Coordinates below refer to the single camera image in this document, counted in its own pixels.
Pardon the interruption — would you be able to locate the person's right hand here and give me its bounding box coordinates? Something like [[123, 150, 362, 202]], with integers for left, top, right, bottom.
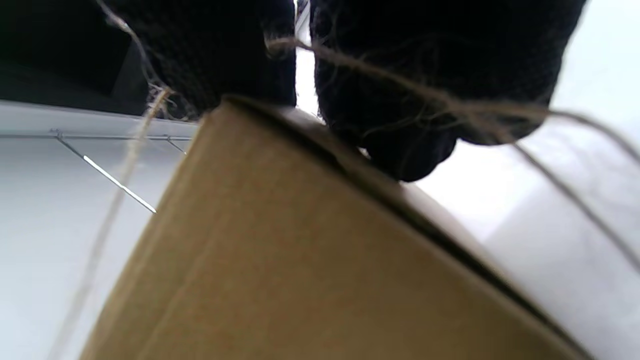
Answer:
[[100, 0, 586, 182]]

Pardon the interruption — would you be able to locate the brown cardboard box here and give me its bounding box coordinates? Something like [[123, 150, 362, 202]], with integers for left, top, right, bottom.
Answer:
[[80, 95, 596, 360]]

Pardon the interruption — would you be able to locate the thin jute twine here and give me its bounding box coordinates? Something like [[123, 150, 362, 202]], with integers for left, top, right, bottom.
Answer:
[[47, 0, 640, 360]]

